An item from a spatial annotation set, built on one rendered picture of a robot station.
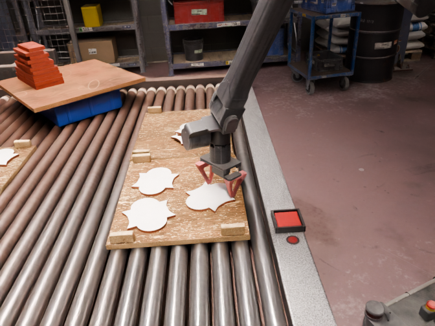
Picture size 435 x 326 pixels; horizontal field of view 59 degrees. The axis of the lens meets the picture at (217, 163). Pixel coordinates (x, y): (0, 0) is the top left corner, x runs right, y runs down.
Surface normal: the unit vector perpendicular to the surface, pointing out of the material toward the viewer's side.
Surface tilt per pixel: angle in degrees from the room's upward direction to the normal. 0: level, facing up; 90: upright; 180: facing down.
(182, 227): 0
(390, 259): 0
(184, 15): 90
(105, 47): 90
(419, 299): 0
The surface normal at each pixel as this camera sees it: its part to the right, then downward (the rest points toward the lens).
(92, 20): 0.09, 0.50
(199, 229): -0.04, -0.87
